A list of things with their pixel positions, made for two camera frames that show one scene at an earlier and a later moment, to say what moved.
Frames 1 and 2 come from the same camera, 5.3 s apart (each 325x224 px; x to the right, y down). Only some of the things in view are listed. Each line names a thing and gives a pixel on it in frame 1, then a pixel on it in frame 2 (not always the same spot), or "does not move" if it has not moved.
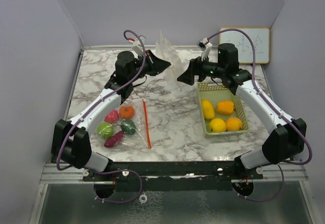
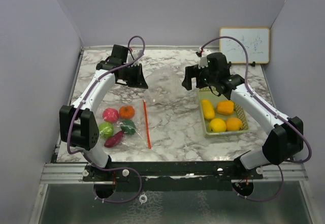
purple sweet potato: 114,140 does not move
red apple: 112,116 does not move
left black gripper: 157,65 -> 140,80
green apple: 105,130 does not move
